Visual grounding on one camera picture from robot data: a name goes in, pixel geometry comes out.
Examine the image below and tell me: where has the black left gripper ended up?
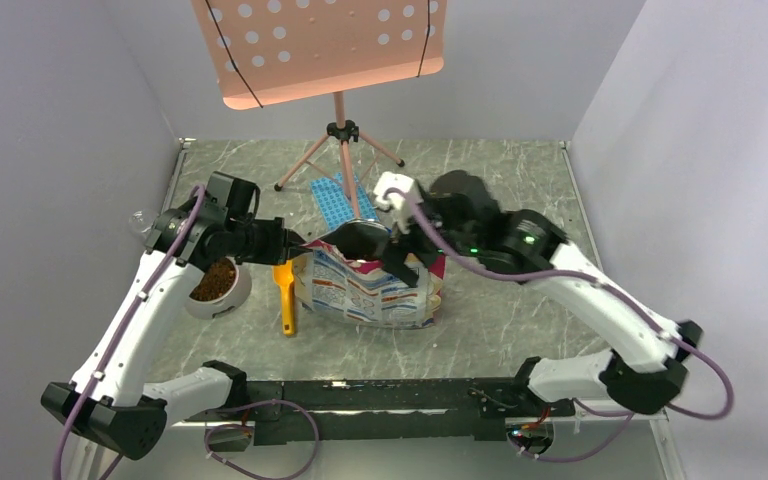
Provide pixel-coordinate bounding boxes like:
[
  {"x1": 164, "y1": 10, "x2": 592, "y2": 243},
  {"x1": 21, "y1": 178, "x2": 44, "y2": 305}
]
[{"x1": 226, "y1": 217, "x2": 313, "y2": 266}]

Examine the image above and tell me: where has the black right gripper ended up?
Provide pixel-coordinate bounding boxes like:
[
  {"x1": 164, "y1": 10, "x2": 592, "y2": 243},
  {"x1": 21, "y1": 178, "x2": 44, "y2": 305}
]
[{"x1": 375, "y1": 188, "x2": 480, "y2": 288}]

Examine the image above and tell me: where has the yellow plastic scoop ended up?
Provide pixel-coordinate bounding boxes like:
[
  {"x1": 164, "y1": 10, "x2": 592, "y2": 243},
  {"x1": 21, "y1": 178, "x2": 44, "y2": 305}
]
[{"x1": 272, "y1": 260, "x2": 297, "y2": 337}]

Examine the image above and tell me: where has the pink pet food bag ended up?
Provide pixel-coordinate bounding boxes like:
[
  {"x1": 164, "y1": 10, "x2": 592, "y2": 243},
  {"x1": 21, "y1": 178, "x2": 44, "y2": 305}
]
[{"x1": 292, "y1": 219, "x2": 446, "y2": 329}]

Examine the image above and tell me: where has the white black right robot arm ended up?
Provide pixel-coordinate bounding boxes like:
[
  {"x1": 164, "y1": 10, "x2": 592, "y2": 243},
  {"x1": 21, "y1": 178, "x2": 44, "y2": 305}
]
[{"x1": 373, "y1": 170, "x2": 703, "y2": 416}]

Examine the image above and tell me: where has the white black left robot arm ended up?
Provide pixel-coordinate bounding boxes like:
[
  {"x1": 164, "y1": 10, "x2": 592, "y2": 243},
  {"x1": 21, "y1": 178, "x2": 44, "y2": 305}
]
[{"x1": 41, "y1": 171, "x2": 305, "y2": 460}]

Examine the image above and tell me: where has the grey double bowl feeder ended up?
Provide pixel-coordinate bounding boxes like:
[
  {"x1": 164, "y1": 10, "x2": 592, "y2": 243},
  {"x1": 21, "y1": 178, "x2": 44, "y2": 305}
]
[{"x1": 185, "y1": 257, "x2": 252, "y2": 320}]

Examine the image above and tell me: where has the clear water bottle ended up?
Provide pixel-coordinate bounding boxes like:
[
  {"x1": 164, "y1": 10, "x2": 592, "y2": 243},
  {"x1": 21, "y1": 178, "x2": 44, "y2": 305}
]
[{"x1": 128, "y1": 210, "x2": 158, "y2": 242}]

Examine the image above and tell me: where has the pink music stand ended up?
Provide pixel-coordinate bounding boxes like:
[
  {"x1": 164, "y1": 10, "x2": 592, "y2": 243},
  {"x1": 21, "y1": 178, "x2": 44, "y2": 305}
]
[{"x1": 191, "y1": 0, "x2": 448, "y2": 217}]

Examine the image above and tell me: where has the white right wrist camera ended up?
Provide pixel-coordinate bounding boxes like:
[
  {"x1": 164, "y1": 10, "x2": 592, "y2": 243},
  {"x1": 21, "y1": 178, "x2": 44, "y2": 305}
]
[{"x1": 372, "y1": 171, "x2": 421, "y2": 234}]

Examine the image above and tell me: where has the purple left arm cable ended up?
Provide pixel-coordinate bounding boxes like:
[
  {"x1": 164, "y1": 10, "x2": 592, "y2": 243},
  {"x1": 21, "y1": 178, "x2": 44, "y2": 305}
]
[{"x1": 51, "y1": 185, "x2": 321, "y2": 480}]

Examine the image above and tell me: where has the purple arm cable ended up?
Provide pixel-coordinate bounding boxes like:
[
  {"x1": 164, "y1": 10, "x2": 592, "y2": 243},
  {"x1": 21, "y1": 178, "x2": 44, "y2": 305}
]
[
  {"x1": 51, "y1": 185, "x2": 321, "y2": 480},
  {"x1": 383, "y1": 187, "x2": 736, "y2": 465}
]

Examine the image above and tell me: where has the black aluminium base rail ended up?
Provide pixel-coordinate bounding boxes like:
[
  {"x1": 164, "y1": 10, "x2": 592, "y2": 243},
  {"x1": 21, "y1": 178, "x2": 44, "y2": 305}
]
[{"x1": 85, "y1": 377, "x2": 664, "y2": 446}]

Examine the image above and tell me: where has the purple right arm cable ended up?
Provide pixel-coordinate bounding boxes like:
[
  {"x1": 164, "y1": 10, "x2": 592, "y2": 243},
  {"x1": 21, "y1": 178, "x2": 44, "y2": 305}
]
[{"x1": 383, "y1": 187, "x2": 736, "y2": 465}]

